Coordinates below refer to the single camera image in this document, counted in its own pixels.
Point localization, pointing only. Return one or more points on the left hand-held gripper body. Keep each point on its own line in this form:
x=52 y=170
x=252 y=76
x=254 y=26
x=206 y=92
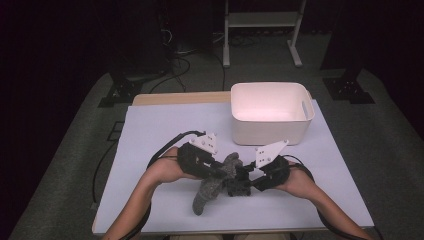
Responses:
x=191 y=160

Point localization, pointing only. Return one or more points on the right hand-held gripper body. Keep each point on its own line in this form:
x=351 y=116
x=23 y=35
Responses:
x=275 y=170

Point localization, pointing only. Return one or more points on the grey fuzzy sock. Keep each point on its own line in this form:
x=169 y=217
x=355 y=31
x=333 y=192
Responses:
x=208 y=190

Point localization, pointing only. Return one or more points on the person's left hand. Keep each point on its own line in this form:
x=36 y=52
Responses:
x=165 y=168

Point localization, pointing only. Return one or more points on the person's right hand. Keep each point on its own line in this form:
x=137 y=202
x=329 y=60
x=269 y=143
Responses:
x=300 y=183

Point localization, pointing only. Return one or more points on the white table mat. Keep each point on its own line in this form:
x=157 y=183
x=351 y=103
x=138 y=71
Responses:
x=200 y=123

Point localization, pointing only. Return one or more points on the white plastic bin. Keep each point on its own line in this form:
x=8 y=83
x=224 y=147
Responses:
x=266 y=131

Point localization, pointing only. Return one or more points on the light wooden table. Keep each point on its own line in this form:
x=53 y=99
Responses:
x=173 y=98

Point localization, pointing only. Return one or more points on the black stand base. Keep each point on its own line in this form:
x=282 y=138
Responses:
x=123 y=90
x=348 y=90

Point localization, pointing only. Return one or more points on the black floor socket frame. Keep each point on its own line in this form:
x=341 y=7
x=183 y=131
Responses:
x=108 y=136

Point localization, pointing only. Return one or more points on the white metal stand frame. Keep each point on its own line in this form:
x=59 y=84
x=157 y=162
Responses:
x=261 y=19

